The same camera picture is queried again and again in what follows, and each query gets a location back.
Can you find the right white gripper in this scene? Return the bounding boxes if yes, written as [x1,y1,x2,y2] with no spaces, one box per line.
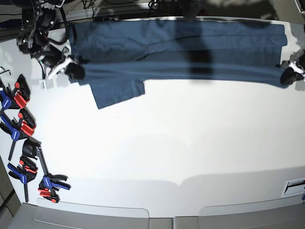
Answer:
[46,47,85,80]

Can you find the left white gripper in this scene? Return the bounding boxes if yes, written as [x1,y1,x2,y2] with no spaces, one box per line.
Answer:
[280,49,305,85]

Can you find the blue T-shirt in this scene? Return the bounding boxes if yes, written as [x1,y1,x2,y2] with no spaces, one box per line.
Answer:
[69,20,287,109]

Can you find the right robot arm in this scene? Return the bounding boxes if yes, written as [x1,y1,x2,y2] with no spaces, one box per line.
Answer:
[11,0,85,80]

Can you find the top blue red clamp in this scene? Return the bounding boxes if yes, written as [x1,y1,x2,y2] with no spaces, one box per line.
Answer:
[0,74,31,115]

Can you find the metal hex key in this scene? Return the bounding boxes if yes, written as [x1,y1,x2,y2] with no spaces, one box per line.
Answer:
[0,66,11,75]

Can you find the white label slot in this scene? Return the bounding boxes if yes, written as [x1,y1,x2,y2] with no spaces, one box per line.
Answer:
[282,178,305,198]

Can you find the long-bar blue red clamp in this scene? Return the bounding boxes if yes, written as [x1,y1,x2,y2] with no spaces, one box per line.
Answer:
[36,146,71,203]

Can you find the right grey chair back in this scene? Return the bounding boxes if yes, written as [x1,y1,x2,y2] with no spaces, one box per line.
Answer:
[198,196,305,229]

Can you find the grey chair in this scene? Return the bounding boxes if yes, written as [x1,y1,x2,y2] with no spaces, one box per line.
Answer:
[32,198,150,229]
[198,196,305,229]

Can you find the left grey chair back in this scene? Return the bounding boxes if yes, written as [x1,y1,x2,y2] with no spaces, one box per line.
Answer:
[32,198,150,229]

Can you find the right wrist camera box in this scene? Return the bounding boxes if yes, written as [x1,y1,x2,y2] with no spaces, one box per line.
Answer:
[39,80,54,90]

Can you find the aluminium rail with cables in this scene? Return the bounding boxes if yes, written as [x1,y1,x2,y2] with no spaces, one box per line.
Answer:
[0,2,148,42]

